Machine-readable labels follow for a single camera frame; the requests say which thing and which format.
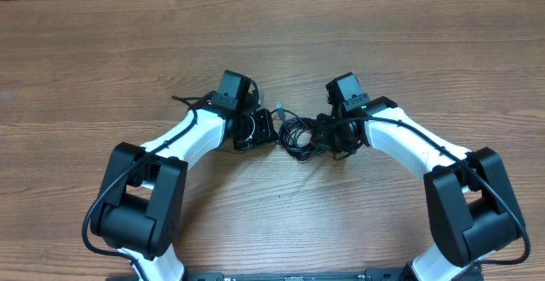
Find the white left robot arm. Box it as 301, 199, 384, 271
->
82, 105, 278, 280

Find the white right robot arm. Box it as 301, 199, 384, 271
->
311, 95, 531, 280

